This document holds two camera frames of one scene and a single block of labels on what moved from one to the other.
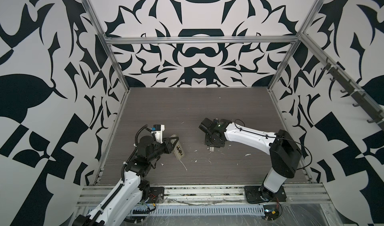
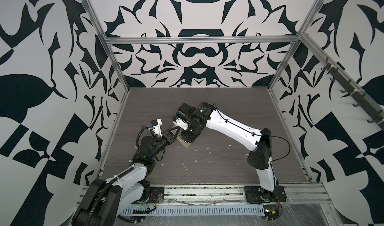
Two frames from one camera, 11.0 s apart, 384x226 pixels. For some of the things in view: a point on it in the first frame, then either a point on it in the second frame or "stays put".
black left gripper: [166, 144] -> [168, 137]
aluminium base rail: [206, 195] stays put
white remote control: [178, 150] -> [180, 139]
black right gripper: [219, 145] -> [187, 138]
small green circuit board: [271, 211] stays put
